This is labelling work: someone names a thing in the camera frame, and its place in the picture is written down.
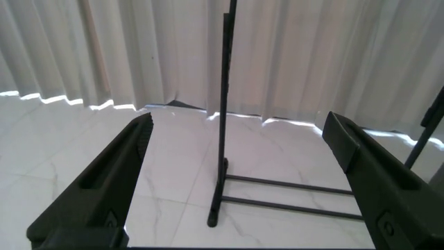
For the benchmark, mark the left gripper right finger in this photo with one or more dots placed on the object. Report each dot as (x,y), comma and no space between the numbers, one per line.
(374,194)

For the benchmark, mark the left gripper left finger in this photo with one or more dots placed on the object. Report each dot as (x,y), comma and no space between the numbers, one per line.
(69,222)

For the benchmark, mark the black clothes rack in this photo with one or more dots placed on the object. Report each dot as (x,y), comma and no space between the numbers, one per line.
(223,104)

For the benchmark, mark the white curtain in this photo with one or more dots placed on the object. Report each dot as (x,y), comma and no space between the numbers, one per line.
(312,52)

